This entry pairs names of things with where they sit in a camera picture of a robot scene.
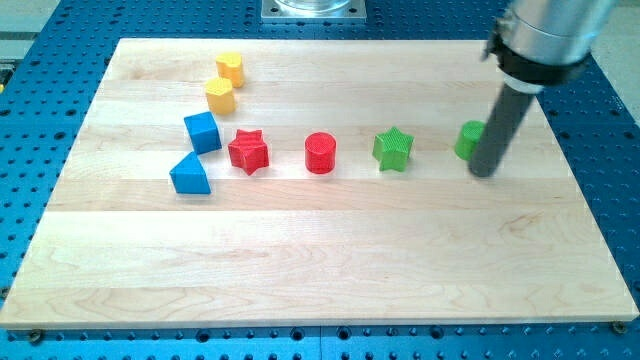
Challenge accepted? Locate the green star block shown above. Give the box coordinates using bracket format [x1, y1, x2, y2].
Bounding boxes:
[372, 126, 414, 172]

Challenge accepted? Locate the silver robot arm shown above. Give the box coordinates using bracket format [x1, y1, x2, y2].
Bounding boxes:
[484, 0, 617, 94]

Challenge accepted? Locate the red star block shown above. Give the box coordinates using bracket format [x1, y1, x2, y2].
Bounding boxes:
[228, 129, 270, 176]

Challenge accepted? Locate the red cylinder block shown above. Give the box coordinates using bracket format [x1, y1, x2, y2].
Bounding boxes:
[305, 132, 337, 174]

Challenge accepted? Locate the wooden board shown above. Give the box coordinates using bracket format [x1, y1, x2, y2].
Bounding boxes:
[1, 38, 638, 329]

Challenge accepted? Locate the blue cube block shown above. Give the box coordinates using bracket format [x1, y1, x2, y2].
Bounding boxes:
[184, 112, 222, 154]

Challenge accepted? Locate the yellow hexagon block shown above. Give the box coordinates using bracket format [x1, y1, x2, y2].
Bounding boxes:
[204, 77, 236, 115]

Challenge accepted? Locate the blue triangle block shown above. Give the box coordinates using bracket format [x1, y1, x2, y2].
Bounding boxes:
[169, 152, 211, 195]

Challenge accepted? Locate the green cylinder block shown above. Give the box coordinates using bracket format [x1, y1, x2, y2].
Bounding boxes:
[454, 120, 485, 161]

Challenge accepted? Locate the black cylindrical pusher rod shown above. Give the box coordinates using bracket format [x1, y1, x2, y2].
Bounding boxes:
[468, 84, 535, 178]

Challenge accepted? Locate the blue perforated metal base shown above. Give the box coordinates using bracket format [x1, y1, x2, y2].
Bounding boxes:
[1, 1, 639, 359]

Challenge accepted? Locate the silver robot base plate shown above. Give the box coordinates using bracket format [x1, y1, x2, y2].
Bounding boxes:
[260, 0, 367, 23]

